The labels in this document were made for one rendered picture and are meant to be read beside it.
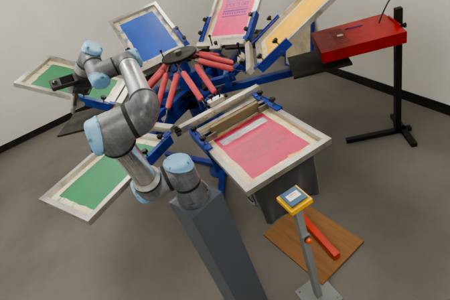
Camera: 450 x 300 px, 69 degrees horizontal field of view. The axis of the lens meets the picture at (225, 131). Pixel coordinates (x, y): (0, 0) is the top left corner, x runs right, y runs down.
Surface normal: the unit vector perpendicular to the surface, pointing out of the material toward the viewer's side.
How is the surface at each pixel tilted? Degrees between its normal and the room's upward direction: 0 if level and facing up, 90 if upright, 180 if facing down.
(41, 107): 90
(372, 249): 0
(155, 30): 32
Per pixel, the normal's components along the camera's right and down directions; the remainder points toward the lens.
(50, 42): 0.45, 0.39
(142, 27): 0.00, -0.46
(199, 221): 0.67, 0.25
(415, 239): -0.28, -0.78
